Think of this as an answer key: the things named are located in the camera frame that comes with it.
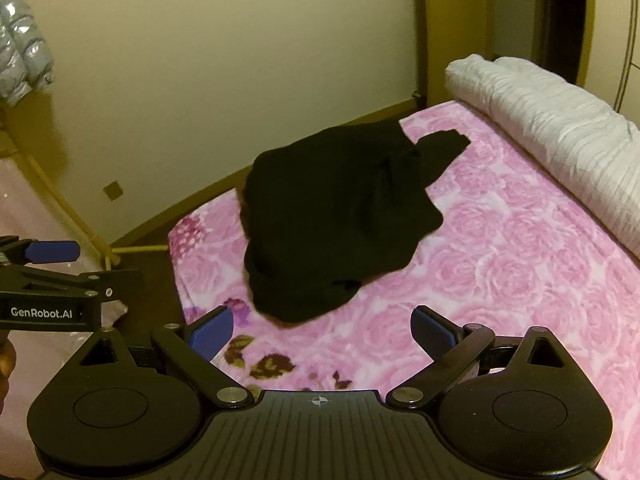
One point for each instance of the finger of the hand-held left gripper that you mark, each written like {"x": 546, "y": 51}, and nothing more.
{"x": 115, "y": 280}
{"x": 55, "y": 251}

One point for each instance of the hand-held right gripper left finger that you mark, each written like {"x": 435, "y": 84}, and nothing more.
{"x": 212, "y": 332}

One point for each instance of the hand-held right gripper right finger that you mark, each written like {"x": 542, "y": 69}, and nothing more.
{"x": 432, "y": 332}

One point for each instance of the black zip jacket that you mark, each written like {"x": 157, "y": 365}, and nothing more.
{"x": 330, "y": 210}

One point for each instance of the person's left hand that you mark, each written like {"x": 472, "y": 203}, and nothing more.
{"x": 5, "y": 375}

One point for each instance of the pink floral blanket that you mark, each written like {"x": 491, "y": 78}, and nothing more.
{"x": 500, "y": 270}

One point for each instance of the silver puffer jacket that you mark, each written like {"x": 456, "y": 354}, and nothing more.
{"x": 22, "y": 45}

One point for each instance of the white rolled quilt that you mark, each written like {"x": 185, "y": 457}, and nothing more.
{"x": 550, "y": 125}

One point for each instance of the yellow wooden door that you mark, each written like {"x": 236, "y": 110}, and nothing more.
{"x": 465, "y": 35}

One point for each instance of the cream wardrobe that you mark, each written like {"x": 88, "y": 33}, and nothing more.
{"x": 617, "y": 25}

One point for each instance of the wall socket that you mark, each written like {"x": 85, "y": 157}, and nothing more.
{"x": 113, "y": 190}

